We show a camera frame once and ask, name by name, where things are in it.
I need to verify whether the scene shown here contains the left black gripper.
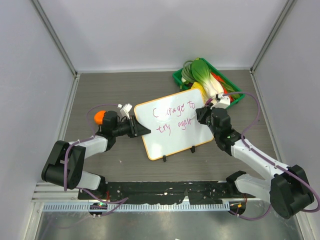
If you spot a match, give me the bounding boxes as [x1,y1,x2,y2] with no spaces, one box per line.
[113,115,150,139]

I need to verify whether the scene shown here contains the magenta marker cap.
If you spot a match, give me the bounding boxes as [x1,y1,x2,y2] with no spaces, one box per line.
[205,98,213,105]

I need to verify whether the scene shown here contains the orange framed whiteboard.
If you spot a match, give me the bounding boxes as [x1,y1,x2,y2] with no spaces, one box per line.
[134,89,214,161]

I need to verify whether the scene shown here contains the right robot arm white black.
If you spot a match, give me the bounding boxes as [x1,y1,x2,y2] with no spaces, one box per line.
[195,105,316,219]

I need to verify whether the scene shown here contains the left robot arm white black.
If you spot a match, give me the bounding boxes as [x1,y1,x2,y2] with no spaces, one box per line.
[41,111,151,200]

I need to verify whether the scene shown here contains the right black whiteboard foot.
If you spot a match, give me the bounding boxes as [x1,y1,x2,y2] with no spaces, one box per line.
[190,145,196,153]

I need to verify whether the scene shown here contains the yellow toy vegetable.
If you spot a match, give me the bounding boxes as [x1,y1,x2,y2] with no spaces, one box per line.
[191,82,206,97]

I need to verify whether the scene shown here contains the red orange toy pepper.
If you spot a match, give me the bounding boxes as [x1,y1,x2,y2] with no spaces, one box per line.
[211,72,240,103]

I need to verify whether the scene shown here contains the grey green coiled toy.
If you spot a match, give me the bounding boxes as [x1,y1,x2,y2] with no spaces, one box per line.
[181,60,196,85]

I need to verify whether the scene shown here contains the toy bok choy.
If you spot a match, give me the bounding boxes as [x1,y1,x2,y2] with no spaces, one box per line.
[191,59,224,98]

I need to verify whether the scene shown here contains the orange toy fruit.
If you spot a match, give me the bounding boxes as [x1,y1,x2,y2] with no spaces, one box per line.
[93,110,106,125]

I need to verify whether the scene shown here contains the green plastic basket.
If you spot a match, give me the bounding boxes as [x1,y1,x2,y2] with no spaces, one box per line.
[172,58,245,108]

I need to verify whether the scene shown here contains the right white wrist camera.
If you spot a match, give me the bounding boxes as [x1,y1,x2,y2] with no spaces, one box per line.
[211,93,231,109]

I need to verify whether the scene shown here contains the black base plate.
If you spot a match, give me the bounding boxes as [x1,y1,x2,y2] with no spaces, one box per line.
[92,181,253,205]

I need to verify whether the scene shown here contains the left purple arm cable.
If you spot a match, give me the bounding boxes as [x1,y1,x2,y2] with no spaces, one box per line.
[63,102,130,217]

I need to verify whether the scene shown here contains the slotted grey cable duct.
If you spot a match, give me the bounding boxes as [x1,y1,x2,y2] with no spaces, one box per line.
[42,201,230,212]

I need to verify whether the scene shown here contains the left aluminium frame post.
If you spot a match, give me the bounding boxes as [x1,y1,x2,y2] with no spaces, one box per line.
[30,0,78,77]

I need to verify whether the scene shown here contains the aluminium frame post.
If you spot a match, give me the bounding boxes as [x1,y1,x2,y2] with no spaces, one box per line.
[250,0,297,74]
[30,0,78,77]

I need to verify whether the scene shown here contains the right aluminium frame post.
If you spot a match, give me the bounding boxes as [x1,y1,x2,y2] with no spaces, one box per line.
[250,0,297,74]

